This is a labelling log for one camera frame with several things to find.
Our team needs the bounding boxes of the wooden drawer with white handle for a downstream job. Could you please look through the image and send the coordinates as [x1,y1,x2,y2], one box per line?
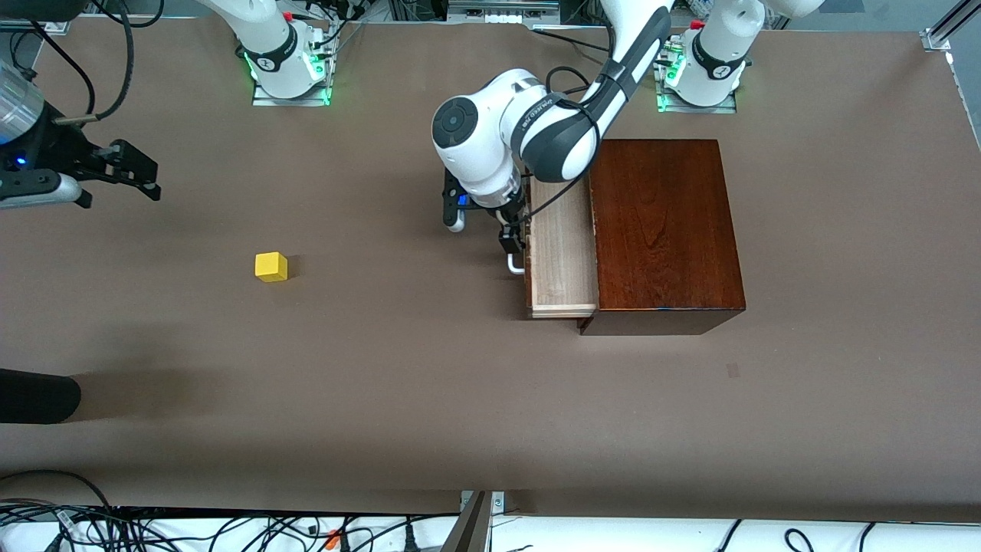
[507,176,599,319]

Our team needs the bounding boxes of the dark brown wooden cabinet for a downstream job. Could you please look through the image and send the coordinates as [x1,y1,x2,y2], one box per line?
[585,139,746,337]

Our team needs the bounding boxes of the grey power strip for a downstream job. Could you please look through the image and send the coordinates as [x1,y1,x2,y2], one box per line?
[448,0,560,24]

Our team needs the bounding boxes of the black cylindrical object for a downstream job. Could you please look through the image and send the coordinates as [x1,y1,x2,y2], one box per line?
[0,368,82,425]

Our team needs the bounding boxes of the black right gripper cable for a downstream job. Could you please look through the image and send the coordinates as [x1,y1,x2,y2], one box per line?
[54,0,136,125]

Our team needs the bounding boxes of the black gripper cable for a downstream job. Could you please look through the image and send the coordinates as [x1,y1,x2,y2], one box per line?
[529,65,614,231]
[54,0,136,125]

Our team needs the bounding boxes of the aluminium frame bar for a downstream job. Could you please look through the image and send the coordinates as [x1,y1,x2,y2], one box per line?
[0,0,71,35]
[922,0,981,53]

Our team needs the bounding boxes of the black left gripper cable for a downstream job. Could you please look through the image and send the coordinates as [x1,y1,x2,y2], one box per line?
[529,65,614,231]

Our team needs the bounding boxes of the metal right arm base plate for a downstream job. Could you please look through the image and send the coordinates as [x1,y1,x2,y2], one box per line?
[251,77,332,107]

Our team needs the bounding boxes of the black cable on table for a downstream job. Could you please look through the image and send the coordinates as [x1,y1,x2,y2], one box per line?
[533,27,614,54]

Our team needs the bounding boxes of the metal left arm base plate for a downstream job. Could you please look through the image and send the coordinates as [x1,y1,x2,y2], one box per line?
[658,92,738,114]

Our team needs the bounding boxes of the aluminium profile post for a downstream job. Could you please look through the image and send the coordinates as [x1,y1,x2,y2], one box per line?
[443,491,505,552]

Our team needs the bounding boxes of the tangled black cables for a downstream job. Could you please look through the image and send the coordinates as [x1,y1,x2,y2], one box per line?
[0,469,461,552]

